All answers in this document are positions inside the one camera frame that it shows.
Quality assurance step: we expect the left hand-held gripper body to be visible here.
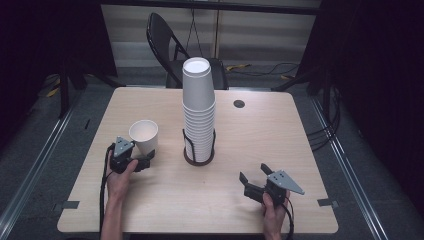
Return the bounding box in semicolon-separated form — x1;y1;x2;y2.
109;135;152;174

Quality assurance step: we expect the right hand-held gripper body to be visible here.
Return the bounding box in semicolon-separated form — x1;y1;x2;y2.
243;169;305;206

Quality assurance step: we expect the single white paper cup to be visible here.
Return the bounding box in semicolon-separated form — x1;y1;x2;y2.
128;119;160;158

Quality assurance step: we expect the black wire cup holder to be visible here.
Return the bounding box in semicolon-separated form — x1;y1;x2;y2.
182;128;217;167

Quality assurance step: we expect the stack of white paper cups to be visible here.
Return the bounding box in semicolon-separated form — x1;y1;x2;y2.
181;56;217;164

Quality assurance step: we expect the person's left hand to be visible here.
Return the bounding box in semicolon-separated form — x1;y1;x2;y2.
105;159;139;200

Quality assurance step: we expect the person's right hand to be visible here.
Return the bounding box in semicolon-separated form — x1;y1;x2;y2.
261;190;291;233

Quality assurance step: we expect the grey tape piece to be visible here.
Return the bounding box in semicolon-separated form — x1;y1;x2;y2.
316;198;340;208
53;200;81;212

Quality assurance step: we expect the black metal stand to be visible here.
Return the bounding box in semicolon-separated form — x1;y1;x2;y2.
57;58;118;120

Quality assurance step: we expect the black stand leg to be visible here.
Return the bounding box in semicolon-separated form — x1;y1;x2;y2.
270;65;322;93

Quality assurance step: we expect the yellow floor tape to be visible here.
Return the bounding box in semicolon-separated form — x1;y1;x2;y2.
45;77;63;98
225;63;252;72

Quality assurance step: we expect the black folding chair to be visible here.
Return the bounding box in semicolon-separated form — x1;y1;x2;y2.
145;12;230;90

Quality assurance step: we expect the black metal crossbar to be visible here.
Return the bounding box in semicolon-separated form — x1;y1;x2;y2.
99;0;322;16

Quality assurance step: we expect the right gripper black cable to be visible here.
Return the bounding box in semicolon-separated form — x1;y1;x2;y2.
280;195;295;240

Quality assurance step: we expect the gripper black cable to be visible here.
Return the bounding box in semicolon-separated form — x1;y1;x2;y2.
280;195;295;240
98;143;116;236

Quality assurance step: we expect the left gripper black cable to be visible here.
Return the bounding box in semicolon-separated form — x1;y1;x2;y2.
98;143;116;236

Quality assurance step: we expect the metal floor rail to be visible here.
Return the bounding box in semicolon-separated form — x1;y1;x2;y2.
0;93;84;231
309;96;391;240

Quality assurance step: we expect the bundle of black cables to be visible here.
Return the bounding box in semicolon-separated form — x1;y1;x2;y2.
306;84;342;152

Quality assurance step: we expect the thin black floor cable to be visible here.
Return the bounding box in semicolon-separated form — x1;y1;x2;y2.
229;62;300;78

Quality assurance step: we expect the hanging black cable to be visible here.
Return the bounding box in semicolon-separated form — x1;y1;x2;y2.
185;8;202;58

